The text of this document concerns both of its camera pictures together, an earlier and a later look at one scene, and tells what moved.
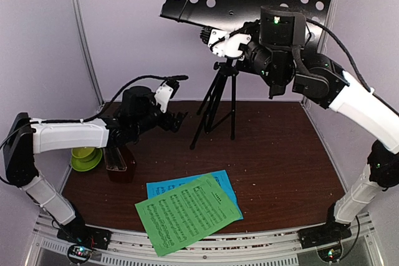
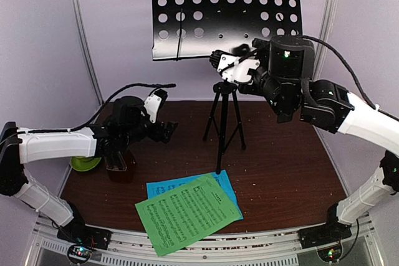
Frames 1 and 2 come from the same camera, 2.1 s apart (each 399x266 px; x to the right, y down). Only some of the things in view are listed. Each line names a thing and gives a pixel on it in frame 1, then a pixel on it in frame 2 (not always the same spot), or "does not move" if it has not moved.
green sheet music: [185, 213] does not move
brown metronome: [120, 164] does not move
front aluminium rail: [232, 245] does not move
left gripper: [167, 124] -> [167, 132]
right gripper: [254, 24] -> [244, 91]
